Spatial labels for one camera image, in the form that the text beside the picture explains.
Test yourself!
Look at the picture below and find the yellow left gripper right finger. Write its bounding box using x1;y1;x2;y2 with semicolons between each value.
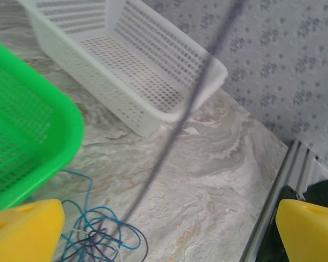
275;199;328;262

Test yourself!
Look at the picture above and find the white perforated plastic basket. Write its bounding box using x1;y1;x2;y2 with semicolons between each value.
16;0;229;137

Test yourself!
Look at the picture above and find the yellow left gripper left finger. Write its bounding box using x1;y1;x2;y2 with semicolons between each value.
0;198;66;262

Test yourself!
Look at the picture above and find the dark purple thin cable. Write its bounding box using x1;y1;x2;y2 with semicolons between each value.
71;0;248;262

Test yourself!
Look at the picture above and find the green perforated plastic basket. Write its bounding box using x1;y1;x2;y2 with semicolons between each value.
0;32;85;214

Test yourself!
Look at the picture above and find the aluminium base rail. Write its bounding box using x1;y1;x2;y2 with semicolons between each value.
239;138;318;262

